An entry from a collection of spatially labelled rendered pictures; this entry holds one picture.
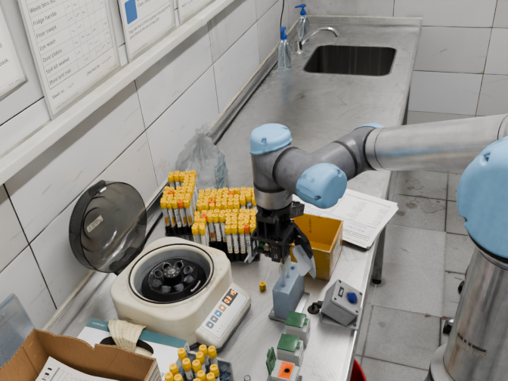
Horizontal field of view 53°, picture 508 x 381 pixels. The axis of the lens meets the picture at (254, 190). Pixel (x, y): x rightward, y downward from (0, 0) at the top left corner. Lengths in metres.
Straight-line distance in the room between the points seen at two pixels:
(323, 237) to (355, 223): 0.12
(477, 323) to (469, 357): 0.07
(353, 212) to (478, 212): 0.96
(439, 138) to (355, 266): 0.65
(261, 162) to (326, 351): 0.48
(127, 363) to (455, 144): 0.72
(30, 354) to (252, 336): 0.47
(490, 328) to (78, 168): 0.95
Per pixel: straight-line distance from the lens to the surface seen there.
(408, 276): 2.64
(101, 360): 1.12
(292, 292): 1.19
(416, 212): 3.04
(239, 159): 1.82
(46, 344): 1.19
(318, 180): 0.83
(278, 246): 1.00
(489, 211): 0.58
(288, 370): 1.07
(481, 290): 0.69
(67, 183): 1.27
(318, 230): 1.40
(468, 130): 0.78
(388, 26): 3.14
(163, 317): 1.14
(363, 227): 1.47
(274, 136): 0.90
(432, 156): 0.81
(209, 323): 1.19
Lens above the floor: 1.81
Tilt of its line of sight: 34 degrees down
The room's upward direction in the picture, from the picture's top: 5 degrees counter-clockwise
